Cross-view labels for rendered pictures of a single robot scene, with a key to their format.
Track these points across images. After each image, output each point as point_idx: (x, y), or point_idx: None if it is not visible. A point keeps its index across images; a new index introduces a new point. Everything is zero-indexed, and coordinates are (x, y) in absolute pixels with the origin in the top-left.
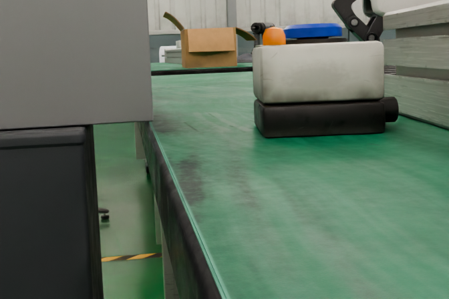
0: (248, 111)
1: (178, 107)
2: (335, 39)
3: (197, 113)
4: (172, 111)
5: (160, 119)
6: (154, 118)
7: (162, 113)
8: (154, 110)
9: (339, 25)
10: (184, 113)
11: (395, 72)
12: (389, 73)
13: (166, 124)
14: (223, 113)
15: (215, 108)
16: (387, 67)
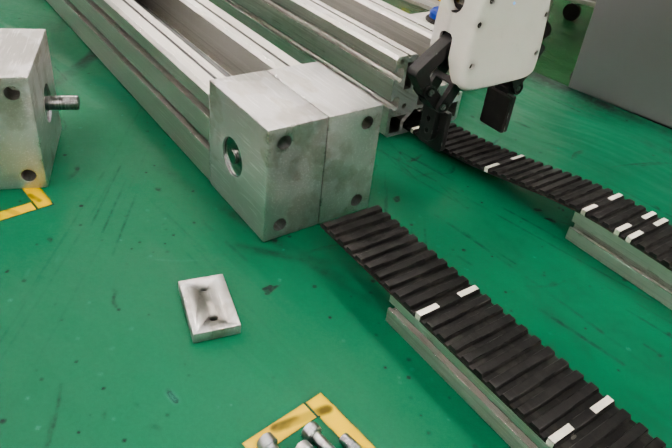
0: (564, 120)
1: (661, 139)
2: (426, 15)
3: (592, 113)
4: (625, 119)
5: (577, 93)
6: (586, 95)
7: (622, 114)
8: (655, 126)
9: (431, 11)
10: (597, 111)
11: (545, 179)
12: (546, 174)
13: (540, 78)
14: (565, 110)
15: (617, 134)
16: (570, 187)
